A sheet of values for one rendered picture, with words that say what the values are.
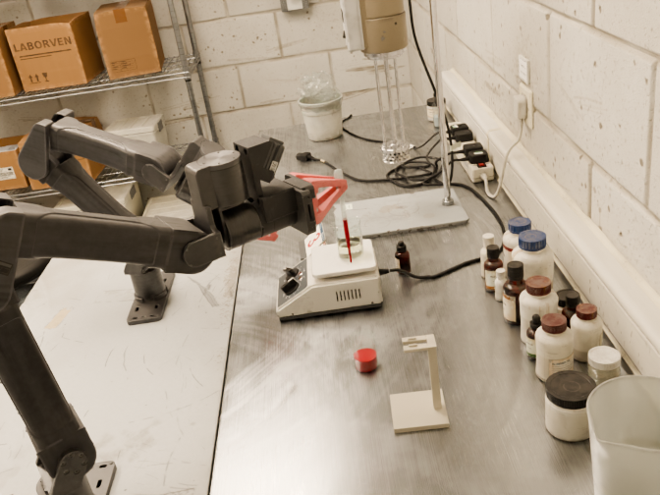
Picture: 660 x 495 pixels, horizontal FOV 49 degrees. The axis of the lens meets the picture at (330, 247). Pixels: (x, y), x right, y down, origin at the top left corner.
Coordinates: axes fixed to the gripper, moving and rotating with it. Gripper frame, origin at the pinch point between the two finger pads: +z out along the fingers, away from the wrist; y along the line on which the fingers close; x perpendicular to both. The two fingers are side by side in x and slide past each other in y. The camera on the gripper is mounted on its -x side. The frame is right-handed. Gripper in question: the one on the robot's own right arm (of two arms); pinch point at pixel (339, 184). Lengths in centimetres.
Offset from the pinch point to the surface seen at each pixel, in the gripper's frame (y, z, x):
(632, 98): -20.1, 39.3, -5.0
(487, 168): 40, 68, 29
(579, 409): -34.8, 10.3, 26.9
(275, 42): 232, 118, 26
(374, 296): 12.7, 11.7, 29.7
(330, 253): 23.4, 10.0, 23.8
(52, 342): 50, -40, 32
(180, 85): 258, 75, 39
